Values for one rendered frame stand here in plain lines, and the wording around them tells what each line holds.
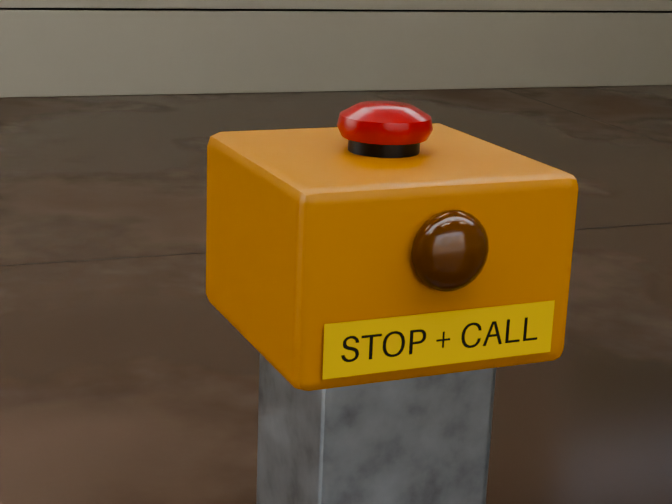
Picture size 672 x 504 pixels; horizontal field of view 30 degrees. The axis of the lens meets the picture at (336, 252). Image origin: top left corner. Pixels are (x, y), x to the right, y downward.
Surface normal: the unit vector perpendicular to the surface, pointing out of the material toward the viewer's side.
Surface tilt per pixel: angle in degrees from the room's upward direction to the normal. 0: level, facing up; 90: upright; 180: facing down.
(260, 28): 90
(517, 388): 0
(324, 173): 0
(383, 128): 79
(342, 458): 90
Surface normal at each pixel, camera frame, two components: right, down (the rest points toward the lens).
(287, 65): 0.34, 0.27
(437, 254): 0.00, 0.19
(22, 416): 0.04, -0.96
